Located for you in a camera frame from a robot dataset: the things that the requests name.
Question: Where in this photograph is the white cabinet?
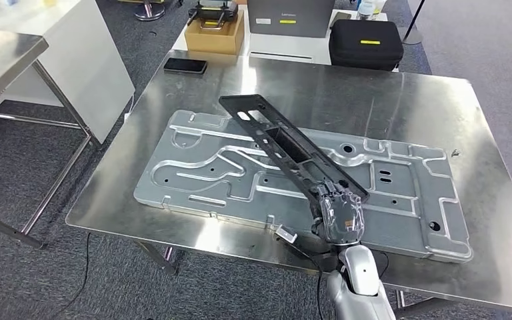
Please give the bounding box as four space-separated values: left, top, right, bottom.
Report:
0 0 137 145

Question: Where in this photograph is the stainless steel workbench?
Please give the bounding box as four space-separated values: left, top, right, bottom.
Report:
64 49 512 320

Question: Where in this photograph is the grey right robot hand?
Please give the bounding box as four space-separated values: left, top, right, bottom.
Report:
311 180 367 245

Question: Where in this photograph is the black plastic plate frame part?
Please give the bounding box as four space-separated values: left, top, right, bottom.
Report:
217 93 371 222

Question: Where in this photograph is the stainless steel side table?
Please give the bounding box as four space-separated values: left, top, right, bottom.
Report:
0 29 103 251

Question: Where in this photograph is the brown cardboard box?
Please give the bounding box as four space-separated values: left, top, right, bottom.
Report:
183 8 246 57

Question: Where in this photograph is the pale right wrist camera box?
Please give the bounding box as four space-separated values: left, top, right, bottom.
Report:
274 223 299 245

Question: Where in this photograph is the long black floor cable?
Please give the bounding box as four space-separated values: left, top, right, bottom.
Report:
45 231 92 320

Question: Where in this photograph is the black smartphone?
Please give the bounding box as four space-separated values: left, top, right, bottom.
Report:
163 57 209 75

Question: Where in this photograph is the stamped grey sheet metal panel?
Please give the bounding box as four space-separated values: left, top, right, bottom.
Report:
133 109 475 265

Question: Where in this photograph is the grey laptop box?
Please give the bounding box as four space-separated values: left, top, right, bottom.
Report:
246 0 337 40

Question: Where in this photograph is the black pole stand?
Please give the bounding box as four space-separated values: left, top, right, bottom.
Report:
402 0 428 46

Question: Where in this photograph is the black zip carry case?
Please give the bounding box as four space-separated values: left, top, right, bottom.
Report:
328 18 405 72

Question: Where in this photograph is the white desk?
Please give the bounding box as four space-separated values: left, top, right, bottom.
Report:
171 0 401 73

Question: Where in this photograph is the chrome round stool base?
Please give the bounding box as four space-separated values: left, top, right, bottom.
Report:
133 0 167 22

